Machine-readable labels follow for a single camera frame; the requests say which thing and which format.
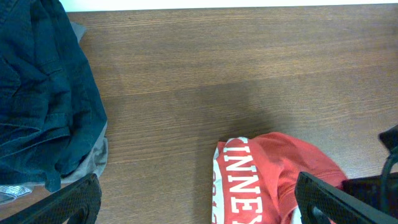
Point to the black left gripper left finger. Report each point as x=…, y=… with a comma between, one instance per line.
x=77, y=203

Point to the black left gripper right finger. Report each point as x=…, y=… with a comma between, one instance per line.
x=320, y=202

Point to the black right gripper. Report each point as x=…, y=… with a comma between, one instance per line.
x=380, y=191

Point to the orange t-shirt with white print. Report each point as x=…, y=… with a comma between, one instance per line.
x=254, y=179

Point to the folded grey garment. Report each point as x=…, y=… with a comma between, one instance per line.
x=90, y=158

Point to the folded navy blue garment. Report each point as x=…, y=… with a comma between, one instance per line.
x=46, y=93

